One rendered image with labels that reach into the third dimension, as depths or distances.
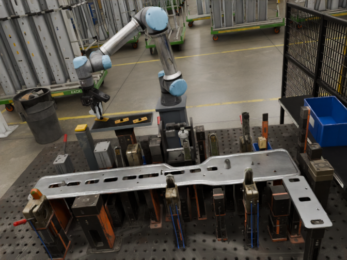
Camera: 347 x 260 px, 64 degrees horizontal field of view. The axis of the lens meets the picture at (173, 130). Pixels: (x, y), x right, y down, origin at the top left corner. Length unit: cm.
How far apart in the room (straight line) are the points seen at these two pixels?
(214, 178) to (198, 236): 33
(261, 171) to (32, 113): 332
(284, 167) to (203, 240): 55
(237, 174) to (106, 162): 71
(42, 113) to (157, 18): 287
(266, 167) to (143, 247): 75
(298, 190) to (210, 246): 51
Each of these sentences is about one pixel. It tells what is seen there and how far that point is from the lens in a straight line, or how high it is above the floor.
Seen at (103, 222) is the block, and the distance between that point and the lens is 146.
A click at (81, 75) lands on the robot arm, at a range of 159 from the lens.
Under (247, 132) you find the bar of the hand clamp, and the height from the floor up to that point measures 110.
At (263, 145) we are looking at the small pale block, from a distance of 155.
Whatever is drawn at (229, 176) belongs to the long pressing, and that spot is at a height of 100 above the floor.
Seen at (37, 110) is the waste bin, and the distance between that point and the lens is 412.
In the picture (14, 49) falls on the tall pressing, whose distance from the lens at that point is 602.
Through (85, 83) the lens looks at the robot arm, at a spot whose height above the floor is 144.
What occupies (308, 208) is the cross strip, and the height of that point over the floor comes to 100.
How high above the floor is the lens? 191
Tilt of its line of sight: 30 degrees down
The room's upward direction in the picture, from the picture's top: 10 degrees counter-clockwise
